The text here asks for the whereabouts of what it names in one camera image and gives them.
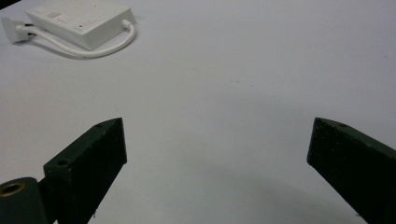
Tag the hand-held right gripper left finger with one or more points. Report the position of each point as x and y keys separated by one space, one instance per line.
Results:
x=90 y=165

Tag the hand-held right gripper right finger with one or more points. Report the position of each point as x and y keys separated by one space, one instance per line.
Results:
x=351 y=165

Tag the white power strip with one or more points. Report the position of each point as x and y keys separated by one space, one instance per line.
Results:
x=84 y=21

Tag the white power plug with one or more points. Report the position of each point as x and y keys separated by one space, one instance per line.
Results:
x=12 y=29

